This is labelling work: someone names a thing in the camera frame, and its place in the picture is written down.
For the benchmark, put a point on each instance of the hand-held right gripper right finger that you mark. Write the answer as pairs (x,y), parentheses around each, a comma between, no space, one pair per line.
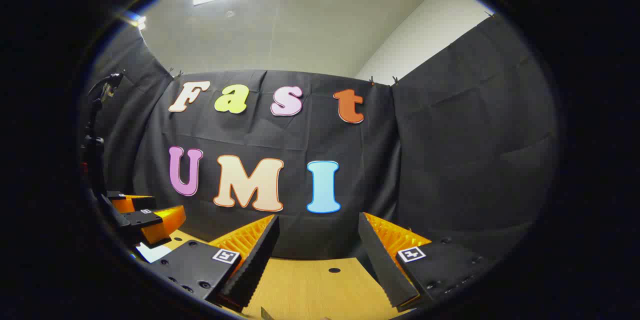
(382,260)

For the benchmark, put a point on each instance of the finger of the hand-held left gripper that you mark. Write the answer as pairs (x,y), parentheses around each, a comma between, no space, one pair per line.
(142,219)
(142,204)

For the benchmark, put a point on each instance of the black backdrop cloth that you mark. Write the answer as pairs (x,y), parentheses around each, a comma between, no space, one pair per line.
(440,160)

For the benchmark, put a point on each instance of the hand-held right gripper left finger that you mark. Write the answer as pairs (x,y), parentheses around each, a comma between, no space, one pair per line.
(255,260)

